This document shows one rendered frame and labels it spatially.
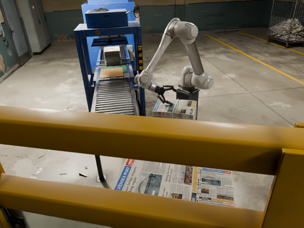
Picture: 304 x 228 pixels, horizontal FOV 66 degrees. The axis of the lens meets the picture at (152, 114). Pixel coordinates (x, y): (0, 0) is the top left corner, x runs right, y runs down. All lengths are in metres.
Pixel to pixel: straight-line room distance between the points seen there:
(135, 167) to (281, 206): 0.82
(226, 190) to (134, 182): 1.11
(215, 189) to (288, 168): 1.67
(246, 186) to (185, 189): 2.00
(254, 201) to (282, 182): 2.47
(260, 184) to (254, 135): 2.69
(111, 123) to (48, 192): 0.27
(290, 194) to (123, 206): 0.31
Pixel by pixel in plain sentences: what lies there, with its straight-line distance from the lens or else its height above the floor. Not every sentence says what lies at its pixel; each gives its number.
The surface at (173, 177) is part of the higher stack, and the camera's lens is 1.10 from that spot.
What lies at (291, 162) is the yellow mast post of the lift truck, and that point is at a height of 1.83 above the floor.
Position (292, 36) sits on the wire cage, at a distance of 9.57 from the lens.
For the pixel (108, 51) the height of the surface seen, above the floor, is 1.05.
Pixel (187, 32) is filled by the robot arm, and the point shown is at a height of 1.70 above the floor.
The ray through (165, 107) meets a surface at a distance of 2.16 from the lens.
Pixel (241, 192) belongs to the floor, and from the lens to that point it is 2.91.
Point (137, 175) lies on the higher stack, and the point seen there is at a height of 1.29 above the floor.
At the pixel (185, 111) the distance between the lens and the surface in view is 2.10.
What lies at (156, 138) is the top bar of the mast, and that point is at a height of 1.84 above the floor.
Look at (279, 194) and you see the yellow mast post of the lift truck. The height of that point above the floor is 1.77.
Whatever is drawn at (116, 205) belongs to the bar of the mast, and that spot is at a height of 1.65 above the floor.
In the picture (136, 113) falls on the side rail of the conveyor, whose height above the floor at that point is 0.80.
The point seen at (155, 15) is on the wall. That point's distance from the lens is 11.18.
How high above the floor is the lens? 2.05
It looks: 29 degrees down
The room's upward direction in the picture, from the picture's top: 2 degrees counter-clockwise
